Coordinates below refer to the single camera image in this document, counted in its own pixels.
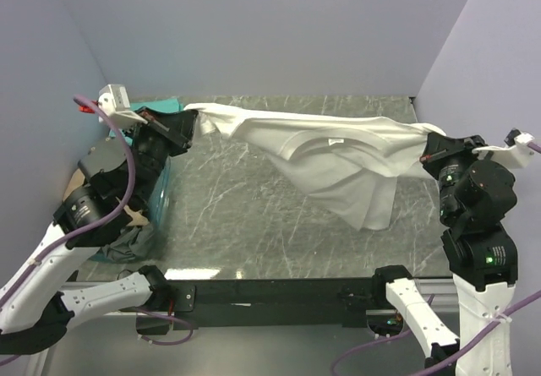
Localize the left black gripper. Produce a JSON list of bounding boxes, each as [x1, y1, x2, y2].
[[124, 104, 199, 204]]

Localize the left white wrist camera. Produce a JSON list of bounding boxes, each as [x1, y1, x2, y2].
[[97, 84, 146, 130]]

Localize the beige t shirt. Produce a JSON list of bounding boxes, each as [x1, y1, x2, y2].
[[62, 168, 150, 227]]

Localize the grey t shirt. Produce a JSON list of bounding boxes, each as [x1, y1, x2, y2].
[[93, 224, 155, 264]]

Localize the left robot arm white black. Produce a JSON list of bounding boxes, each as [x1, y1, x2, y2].
[[1, 107, 198, 356]]

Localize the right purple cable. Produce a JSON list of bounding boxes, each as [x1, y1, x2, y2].
[[329, 137, 541, 375]]

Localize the clear blue plastic bin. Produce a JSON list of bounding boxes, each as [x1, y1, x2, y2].
[[90, 158, 171, 262]]

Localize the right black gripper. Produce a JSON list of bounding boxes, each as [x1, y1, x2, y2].
[[418, 129, 490, 221]]

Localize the white printed t shirt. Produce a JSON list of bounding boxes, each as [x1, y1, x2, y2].
[[185, 103, 443, 231]]

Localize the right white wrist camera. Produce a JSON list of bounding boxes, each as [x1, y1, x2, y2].
[[473, 128, 540, 170]]

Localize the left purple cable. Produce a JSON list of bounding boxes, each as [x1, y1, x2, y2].
[[0, 94, 199, 367]]

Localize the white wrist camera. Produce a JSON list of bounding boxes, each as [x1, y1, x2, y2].
[[97, 84, 146, 130], [473, 128, 540, 170]]

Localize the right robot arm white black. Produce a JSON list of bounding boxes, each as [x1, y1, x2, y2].
[[370, 133, 518, 375]]

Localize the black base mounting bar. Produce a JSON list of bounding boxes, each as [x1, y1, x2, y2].
[[144, 277, 396, 328]]

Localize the folded teal t shirt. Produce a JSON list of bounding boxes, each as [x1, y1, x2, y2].
[[101, 98, 183, 131]]

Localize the aluminium rail frame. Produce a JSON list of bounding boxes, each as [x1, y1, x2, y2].
[[25, 276, 462, 376]]

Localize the purple cable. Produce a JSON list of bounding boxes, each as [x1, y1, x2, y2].
[[329, 137, 541, 375], [0, 94, 199, 367]]

